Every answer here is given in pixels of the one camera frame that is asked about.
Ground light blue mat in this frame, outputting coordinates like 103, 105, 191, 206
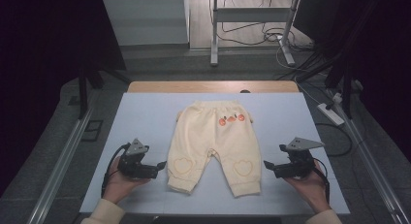
79, 92, 351, 215

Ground black floor cables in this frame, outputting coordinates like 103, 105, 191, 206
212, 0, 315, 53

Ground black metal stand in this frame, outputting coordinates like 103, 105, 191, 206
77, 65, 132, 120
295, 39, 357, 120

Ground white power strip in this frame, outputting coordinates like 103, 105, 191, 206
317, 102, 346, 127

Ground aluminium floor rail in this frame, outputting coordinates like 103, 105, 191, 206
27, 107, 95, 224
326, 87, 411, 224

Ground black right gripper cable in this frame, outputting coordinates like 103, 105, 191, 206
311, 157, 332, 206

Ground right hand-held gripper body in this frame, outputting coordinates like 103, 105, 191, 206
273, 137, 325, 179

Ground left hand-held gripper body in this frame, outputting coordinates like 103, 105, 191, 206
117, 138, 159, 180

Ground white floor cable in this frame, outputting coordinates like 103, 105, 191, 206
275, 44, 324, 106

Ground person's left hand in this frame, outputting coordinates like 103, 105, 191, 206
102, 156, 151, 205

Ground black looped floor cable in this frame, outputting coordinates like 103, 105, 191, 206
314, 121, 354, 158

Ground person's right hand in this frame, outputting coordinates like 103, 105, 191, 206
284, 160, 332, 214

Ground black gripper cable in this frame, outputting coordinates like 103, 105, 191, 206
101, 143, 131, 199
311, 157, 332, 206

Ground white metal desk frame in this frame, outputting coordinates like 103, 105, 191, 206
209, 0, 303, 67

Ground cream baby pants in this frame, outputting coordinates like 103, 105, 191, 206
166, 100, 262, 198

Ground white partition panel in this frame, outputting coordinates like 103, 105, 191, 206
103, 0, 191, 47

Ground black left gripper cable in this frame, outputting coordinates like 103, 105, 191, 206
101, 143, 131, 199

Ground dark floor outlet plate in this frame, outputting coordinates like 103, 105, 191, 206
80, 119, 105, 143

